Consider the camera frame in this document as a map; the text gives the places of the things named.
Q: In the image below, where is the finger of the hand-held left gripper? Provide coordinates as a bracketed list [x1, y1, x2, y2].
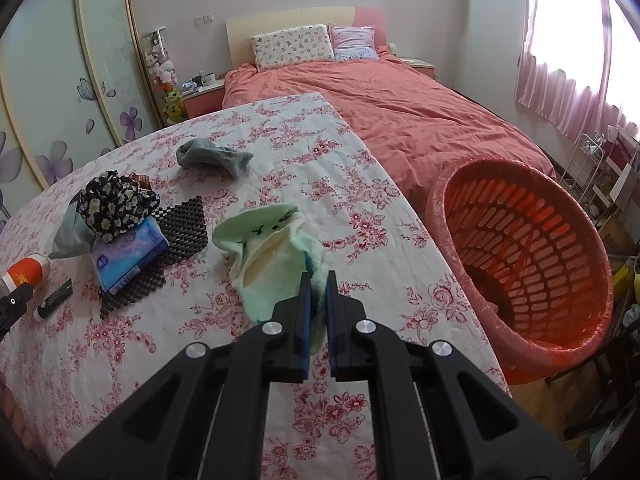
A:
[0, 282, 33, 341]

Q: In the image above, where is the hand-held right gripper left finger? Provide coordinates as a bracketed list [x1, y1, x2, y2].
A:
[55, 272, 313, 480]

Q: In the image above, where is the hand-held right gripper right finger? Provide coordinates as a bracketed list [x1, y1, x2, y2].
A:
[325, 270, 583, 480]

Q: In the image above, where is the light green sock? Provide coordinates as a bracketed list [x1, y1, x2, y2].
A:
[212, 203, 331, 356]

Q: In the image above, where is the beaded seat cover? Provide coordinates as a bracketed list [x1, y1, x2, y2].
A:
[99, 197, 208, 320]

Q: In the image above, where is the orange plastic laundry basket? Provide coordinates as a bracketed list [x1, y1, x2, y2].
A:
[425, 156, 615, 386]

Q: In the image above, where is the orange and white bottle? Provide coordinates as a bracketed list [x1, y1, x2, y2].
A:
[0, 255, 52, 298]

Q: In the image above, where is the small black stick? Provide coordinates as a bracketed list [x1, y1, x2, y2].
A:
[34, 280, 75, 320]

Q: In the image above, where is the grey cloth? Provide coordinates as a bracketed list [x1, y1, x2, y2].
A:
[51, 195, 97, 261]

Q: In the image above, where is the blue tissue pack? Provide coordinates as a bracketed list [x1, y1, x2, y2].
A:
[90, 217, 170, 295]

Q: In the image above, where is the pink floral tablecloth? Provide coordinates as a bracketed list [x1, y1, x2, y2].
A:
[0, 92, 511, 480]

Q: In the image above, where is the black floral scrunchie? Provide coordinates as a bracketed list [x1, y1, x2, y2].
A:
[80, 171, 161, 243]

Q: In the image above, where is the grey sock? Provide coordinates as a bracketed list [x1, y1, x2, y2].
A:
[176, 138, 254, 178]

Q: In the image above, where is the bed with salmon duvet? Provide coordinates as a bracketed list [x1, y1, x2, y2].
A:
[221, 50, 558, 206]

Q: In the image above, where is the floral sliding wardrobe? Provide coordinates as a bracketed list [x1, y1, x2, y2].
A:
[0, 0, 166, 223]

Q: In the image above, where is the pink nightstand with mug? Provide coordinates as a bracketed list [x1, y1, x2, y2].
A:
[181, 79, 225, 120]

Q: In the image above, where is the yellow-green plush toy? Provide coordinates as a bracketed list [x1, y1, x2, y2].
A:
[164, 89, 184, 123]

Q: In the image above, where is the floral pillow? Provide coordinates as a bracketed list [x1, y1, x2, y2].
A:
[251, 25, 335, 72]

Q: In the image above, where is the pink striped pillow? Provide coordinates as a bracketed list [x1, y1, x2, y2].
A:
[327, 24, 378, 62]

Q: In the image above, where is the clear tube of plush toys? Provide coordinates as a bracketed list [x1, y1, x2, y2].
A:
[141, 27, 180, 96]

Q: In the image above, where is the cream and pink headboard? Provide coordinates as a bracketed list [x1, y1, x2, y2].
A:
[226, 6, 388, 71]

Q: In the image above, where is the red and white shelf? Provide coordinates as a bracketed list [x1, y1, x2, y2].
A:
[600, 124, 640, 206]

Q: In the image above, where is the pink curtain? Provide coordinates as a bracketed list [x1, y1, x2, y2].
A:
[514, 0, 640, 147]

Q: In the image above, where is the white wire rack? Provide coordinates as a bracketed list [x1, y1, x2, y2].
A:
[559, 132, 608, 213]

